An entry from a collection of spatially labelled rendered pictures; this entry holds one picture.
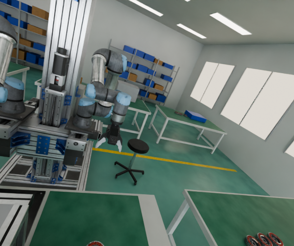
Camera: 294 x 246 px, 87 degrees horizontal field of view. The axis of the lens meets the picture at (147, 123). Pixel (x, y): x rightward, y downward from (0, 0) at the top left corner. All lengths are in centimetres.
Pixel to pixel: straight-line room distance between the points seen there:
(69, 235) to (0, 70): 90
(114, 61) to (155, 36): 635
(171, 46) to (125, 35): 203
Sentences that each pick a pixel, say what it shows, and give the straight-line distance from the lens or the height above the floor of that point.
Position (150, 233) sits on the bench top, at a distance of 121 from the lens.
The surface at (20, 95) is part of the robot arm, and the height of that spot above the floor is 117.
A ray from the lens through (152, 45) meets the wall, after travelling 745.
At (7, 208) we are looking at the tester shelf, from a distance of 74.
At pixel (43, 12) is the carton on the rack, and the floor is 195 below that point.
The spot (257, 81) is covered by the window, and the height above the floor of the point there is 229.
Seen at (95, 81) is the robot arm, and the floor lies 150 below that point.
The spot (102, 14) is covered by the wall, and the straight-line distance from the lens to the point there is 726.
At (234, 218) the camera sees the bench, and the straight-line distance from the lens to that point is 178.
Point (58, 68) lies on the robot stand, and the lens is 139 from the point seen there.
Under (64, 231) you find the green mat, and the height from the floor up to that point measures 75.
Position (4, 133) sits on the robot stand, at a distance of 141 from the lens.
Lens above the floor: 169
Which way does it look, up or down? 20 degrees down
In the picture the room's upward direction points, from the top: 21 degrees clockwise
